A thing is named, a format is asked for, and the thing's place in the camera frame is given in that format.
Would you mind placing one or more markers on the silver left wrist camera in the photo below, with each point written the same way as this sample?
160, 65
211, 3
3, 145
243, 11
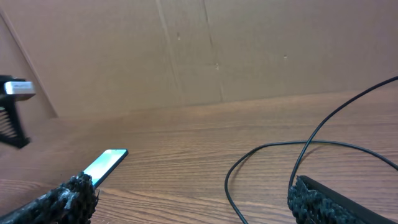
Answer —
20, 90

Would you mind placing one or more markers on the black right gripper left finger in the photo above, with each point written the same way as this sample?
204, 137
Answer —
73, 202

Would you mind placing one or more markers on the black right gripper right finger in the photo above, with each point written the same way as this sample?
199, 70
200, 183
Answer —
312, 202

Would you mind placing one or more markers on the Galaxy S24+ smartphone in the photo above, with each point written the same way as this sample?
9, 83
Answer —
103, 165

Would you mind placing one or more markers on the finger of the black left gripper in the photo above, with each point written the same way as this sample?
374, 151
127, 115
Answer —
12, 132

